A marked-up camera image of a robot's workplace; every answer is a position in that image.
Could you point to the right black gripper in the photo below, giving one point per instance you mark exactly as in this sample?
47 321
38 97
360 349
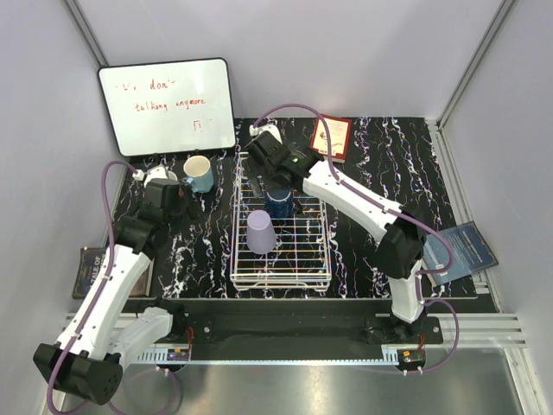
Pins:
255 184

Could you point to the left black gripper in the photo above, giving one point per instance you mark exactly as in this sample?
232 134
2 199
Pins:
192 213

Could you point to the dark blue ceramic mug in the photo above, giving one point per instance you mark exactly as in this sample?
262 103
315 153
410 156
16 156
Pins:
279 203

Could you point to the light blue ceramic mug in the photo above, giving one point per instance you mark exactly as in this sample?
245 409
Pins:
199 174

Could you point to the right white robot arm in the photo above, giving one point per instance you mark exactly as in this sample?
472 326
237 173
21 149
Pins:
400 242

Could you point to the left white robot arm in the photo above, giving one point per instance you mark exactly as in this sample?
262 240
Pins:
88 360

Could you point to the lavender plastic cup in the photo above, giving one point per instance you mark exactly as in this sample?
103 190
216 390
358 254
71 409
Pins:
260 237

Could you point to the red and cream book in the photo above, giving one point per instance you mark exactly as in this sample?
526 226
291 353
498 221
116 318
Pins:
340 132

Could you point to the dark Tale of Two Cities book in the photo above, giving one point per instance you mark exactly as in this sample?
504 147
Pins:
90 261

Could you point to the white dry-erase board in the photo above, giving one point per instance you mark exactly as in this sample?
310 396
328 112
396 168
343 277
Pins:
169 107

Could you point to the light blue paperback book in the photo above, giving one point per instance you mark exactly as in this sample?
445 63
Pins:
441 278

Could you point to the dark blue book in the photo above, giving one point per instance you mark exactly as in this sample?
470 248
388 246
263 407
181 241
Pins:
471 252

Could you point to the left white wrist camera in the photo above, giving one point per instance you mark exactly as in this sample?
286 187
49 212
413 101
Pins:
158 172

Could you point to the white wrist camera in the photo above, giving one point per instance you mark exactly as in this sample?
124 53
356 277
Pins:
158 172
255 131

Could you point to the white wire dish rack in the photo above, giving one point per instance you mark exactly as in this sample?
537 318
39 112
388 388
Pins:
301 259

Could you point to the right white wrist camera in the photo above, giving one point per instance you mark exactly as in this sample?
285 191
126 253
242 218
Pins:
255 131

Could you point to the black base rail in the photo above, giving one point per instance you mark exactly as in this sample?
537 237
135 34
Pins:
371 329

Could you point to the white slotted cable duct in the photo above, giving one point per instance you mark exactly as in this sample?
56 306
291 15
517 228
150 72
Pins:
275 351

